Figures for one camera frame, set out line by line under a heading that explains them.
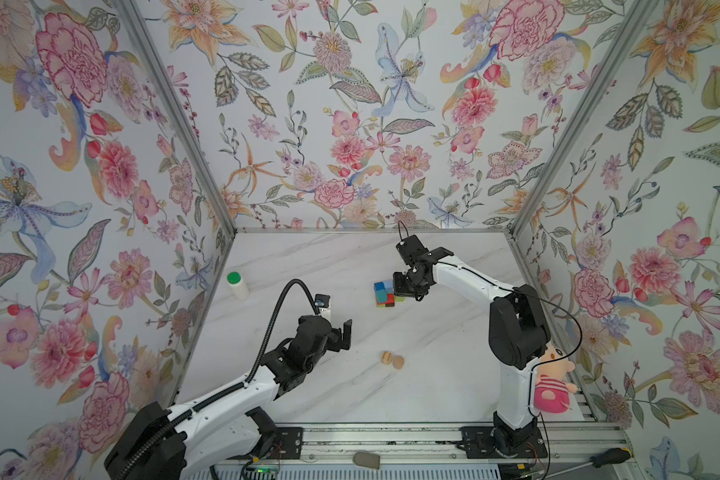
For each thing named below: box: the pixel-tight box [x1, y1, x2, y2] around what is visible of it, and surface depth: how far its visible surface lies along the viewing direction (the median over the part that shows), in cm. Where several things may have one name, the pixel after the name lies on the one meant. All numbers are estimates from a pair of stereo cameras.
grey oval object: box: [353, 452, 381, 470], surface depth 72 cm
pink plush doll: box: [533, 344, 578, 414], surface depth 79 cm
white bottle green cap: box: [226, 271, 250, 301], surface depth 98 cm
